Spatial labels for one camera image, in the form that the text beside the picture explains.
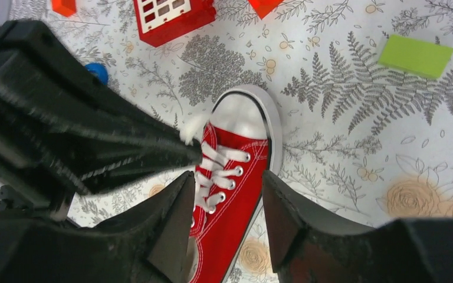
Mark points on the small orange cube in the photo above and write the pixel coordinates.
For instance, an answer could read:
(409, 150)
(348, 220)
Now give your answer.
(65, 8)

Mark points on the red white window brick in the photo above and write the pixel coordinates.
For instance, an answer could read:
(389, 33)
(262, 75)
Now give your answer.
(160, 21)

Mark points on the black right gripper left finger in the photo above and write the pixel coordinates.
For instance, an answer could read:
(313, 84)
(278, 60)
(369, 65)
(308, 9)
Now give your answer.
(148, 242)

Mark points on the green rectangular block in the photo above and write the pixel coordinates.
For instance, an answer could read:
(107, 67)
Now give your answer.
(413, 56)

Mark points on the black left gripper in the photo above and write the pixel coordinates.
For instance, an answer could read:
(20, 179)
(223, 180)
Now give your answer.
(62, 131)

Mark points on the blue plastic toy piece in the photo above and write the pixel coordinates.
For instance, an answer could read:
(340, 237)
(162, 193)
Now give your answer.
(99, 71)

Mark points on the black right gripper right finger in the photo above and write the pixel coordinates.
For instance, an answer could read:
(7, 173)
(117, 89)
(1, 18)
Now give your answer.
(309, 243)

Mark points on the red canvas sneaker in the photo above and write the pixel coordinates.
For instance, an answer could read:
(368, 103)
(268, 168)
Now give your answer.
(240, 139)

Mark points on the orange red curved block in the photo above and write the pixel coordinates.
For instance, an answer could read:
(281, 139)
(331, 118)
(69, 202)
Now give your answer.
(263, 7)

